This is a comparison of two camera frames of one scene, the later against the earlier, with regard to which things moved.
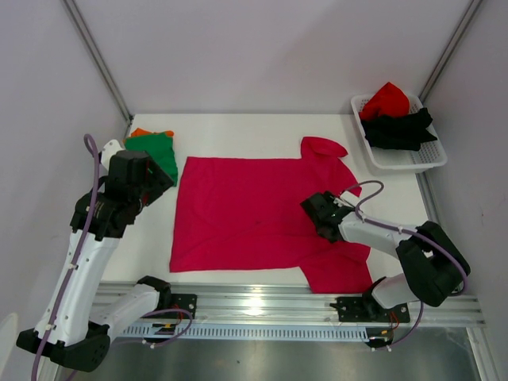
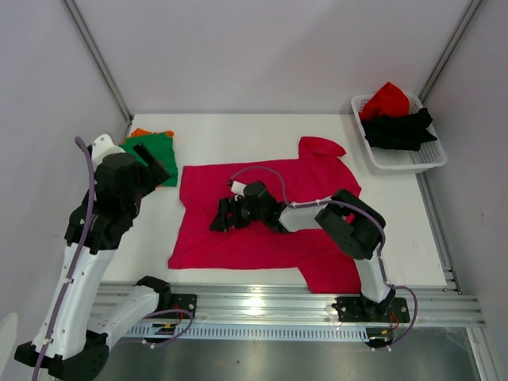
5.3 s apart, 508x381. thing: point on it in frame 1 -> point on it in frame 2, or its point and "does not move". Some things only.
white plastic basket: (393, 161) does not move
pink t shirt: (244, 213) does not move
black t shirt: (406, 132) does not move
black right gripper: (313, 208) -> (229, 214)
